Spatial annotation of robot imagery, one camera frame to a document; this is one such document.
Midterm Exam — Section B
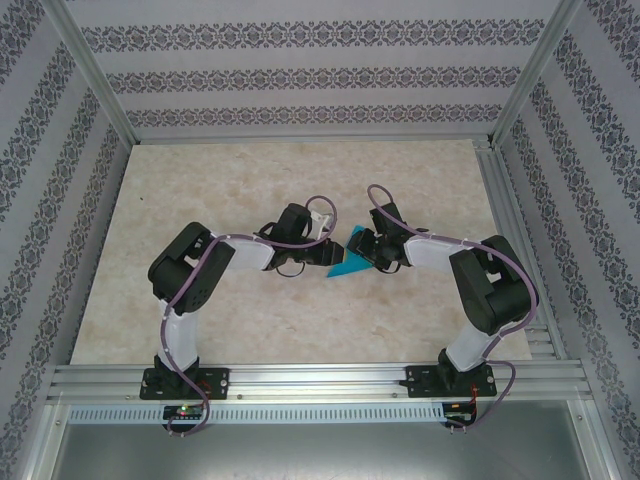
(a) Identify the blue paper sheet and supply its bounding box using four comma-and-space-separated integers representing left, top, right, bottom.
326, 225, 375, 279

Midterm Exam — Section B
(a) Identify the grey metal sheet shelf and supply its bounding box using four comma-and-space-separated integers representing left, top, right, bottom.
49, 399, 609, 480

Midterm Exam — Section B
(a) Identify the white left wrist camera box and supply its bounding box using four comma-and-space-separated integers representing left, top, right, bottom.
309, 209, 335, 234

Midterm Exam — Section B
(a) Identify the thin aluminium cross rail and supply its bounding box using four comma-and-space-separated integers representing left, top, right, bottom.
132, 133, 496, 146

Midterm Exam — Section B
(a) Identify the long aluminium mounting rail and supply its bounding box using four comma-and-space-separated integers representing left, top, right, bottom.
47, 363, 594, 405

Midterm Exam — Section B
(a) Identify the aluminium side rail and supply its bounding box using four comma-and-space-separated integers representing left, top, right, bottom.
474, 139, 569, 361

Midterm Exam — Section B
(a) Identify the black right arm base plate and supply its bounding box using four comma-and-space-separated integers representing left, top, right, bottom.
405, 364, 499, 400

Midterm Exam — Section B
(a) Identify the slotted grey cable duct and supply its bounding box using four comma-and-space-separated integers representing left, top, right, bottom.
67, 403, 446, 425

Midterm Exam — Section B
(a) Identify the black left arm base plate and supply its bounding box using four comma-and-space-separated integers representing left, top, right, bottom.
139, 367, 231, 401

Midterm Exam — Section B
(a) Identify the aluminium frame post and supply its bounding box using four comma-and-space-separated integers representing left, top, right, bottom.
37, 0, 139, 146
492, 0, 586, 146

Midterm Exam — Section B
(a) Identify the aluminium frame beam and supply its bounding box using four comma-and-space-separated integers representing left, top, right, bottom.
9, 403, 69, 480
569, 399, 626, 480

